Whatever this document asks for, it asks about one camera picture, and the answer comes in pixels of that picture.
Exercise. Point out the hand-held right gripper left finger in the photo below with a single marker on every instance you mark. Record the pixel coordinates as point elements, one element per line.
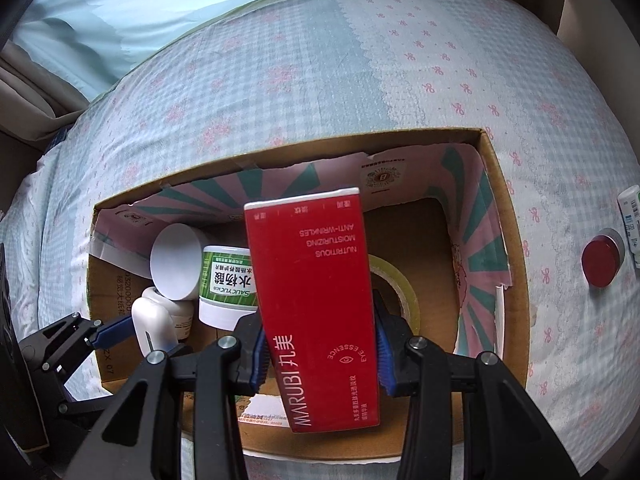
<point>257,355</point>

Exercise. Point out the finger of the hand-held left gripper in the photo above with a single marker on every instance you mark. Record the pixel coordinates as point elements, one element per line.
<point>85,405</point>
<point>75,335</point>

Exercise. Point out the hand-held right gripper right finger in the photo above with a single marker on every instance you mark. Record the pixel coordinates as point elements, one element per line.
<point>382,355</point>

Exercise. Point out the white earbud case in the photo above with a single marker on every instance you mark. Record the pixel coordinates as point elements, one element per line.
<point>150,325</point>

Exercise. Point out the white bottle with green label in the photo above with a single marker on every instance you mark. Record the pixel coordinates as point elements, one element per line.
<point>227,285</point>

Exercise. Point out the clear tape roll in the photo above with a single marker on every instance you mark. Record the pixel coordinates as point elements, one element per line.
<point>400,280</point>

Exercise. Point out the red carton box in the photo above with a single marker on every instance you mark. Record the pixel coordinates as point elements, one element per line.
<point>310,285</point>

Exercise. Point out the cardboard box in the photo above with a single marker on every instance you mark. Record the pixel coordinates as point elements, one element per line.
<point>430,240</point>

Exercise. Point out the white round jar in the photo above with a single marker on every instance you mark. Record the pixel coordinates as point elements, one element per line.
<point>175,260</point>

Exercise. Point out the red-capped small jar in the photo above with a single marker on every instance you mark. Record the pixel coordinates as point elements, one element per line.
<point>600,257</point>

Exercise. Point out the brown curtain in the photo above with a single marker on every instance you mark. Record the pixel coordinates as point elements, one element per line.
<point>35,100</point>

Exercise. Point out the white tube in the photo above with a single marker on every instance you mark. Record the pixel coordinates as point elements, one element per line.
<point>631,220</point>

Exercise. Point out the light blue hanging cloth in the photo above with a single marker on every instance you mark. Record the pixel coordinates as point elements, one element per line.
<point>150,10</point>

